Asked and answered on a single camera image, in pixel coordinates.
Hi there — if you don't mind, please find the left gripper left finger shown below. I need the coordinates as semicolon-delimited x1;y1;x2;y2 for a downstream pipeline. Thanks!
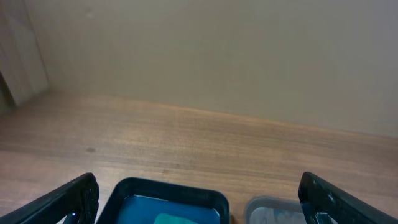
1;172;100;224

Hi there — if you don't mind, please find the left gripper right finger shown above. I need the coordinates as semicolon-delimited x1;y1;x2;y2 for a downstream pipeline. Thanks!
298;172;397;224

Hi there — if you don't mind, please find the green yellow sponge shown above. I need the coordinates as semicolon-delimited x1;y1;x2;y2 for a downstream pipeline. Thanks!
154;213;197;224

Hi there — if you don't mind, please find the black water tray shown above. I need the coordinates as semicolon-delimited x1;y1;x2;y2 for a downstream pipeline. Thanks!
97;177;231;224

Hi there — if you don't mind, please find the dark grey serving tray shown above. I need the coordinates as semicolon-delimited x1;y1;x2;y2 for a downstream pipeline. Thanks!
243;195;340;224

